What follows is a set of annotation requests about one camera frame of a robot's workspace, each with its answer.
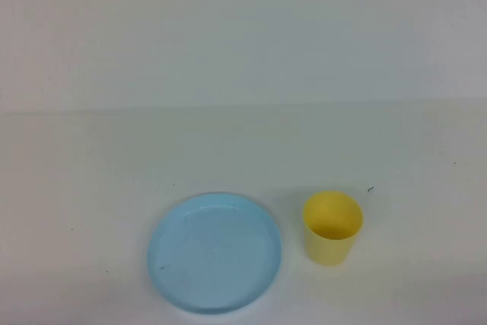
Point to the light blue round plate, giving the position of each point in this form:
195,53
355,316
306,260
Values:
215,256

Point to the yellow plastic cup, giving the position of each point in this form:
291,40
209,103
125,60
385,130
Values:
330,249

